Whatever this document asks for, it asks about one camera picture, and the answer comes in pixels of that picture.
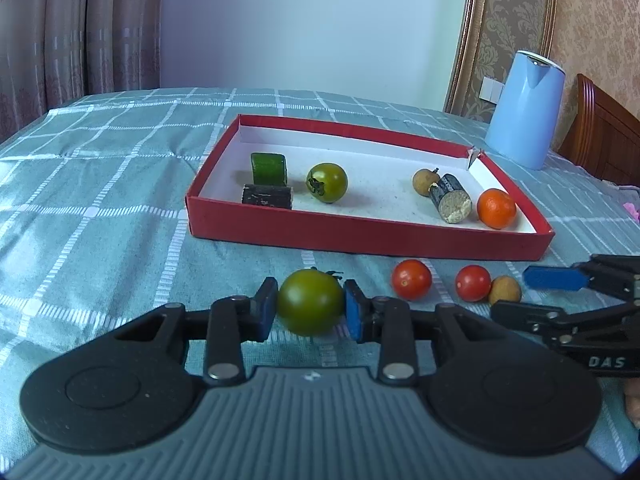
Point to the green tomato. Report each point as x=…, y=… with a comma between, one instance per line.
x=310, y=302
x=330, y=182

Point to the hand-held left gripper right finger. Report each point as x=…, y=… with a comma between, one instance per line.
x=354, y=312

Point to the brown longan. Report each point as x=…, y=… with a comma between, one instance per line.
x=424, y=182
x=505, y=291

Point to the dark-skinned sugarcane piece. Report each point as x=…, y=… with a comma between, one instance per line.
x=447, y=197
x=267, y=196

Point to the pink object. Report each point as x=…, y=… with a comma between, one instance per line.
x=633, y=210

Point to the light blue electric kettle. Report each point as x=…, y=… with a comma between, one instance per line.
x=525, y=115

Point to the green checked tablecloth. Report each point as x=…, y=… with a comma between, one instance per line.
x=100, y=210

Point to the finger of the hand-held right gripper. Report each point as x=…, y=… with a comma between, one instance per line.
x=525, y=314
x=550, y=278

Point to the green cucumber piece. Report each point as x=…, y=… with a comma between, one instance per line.
x=269, y=169

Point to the small orange mandarin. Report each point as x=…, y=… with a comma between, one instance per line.
x=496, y=209

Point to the person's right hand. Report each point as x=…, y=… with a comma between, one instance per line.
x=634, y=402

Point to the brown wooden chair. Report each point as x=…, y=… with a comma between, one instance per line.
x=600, y=135

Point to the pink patterned curtain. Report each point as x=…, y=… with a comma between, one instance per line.
x=75, y=30

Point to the red cherry tomato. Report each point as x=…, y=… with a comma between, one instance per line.
x=473, y=283
x=411, y=280

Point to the white wall socket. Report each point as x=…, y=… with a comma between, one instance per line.
x=491, y=90

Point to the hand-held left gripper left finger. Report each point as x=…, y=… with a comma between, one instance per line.
x=265, y=310

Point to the red shallow cardboard box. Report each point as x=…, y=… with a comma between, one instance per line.
x=380, y=195

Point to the gold wall moulding frame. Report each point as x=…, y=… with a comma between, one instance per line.
x=467, y=35

